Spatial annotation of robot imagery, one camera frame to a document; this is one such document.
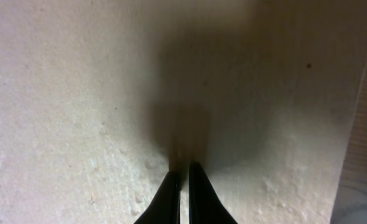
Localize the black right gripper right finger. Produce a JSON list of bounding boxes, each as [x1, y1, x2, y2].
[[189, 162, 236, 224]]

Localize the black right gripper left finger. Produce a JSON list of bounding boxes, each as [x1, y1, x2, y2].
[[134, 171, 181, 224]]

